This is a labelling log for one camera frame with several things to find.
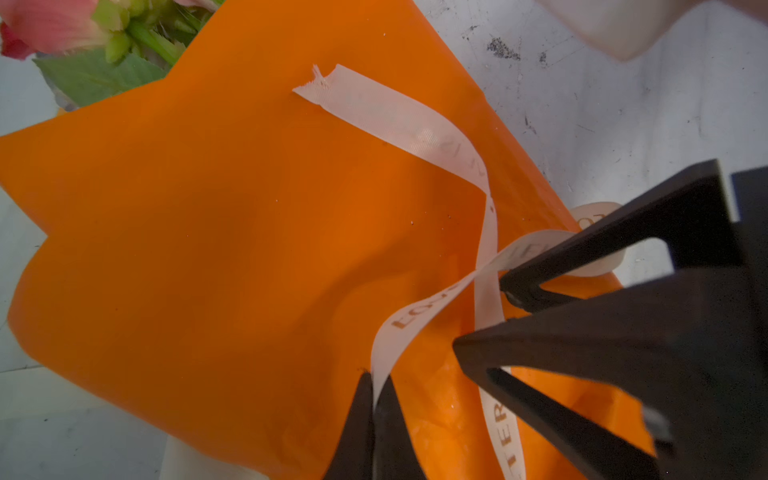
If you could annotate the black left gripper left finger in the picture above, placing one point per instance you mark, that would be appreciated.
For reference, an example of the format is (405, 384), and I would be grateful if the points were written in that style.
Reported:
(353, 458)

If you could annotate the cream printed ribbon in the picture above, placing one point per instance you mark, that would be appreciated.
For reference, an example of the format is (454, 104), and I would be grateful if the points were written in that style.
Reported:
(422, 132)

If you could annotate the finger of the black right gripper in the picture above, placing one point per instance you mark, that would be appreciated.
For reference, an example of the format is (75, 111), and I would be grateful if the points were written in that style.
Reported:
(685, 345)
(688, 212)

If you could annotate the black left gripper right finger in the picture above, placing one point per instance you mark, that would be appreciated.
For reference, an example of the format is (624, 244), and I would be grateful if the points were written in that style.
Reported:
(394, 457)

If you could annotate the orange wrapping paper sheet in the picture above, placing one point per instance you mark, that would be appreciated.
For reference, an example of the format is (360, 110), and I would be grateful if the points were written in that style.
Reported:
(220, 252)

